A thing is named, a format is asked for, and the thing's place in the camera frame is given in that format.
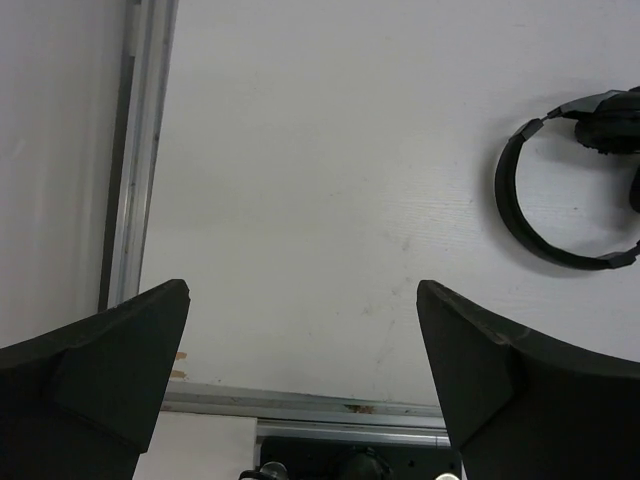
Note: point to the black over-ear headphones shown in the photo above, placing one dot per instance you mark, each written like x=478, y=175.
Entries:
x=607, y=123

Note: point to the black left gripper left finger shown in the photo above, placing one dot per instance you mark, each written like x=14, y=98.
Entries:
x=82, y=401

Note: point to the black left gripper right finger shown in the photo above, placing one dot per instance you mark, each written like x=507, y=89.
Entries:
x=519, y=404

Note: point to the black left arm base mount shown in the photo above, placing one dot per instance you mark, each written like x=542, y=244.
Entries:
x=289, y=458

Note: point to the aluminium table edge rail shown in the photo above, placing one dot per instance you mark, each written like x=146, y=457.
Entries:
x=148, y=41

